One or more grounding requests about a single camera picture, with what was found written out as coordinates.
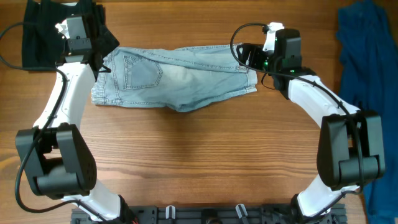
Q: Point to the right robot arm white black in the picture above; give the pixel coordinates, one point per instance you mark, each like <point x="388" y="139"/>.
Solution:
<point x="350" y="148"/>

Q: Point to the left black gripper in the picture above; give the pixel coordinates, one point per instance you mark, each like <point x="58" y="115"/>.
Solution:
<point x="107" y="41"/>

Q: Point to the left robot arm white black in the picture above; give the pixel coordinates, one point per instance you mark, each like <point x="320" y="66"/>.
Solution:
<point x="54" y="156"/>

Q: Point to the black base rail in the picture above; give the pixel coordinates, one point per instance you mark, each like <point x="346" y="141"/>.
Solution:
<point x="265" y="214"/>

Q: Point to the light blue denim shorts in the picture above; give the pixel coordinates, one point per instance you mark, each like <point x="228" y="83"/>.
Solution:
<point x="183" y="79"/>

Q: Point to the black folded garment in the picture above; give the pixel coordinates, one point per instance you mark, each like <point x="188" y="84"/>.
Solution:
<point x="42" y="45"/>

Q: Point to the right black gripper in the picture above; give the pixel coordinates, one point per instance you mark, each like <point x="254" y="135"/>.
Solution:
<point x="257" y="50"/>

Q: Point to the dark blue garment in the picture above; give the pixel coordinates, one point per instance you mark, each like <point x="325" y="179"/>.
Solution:
<point x="369" y="81"/>

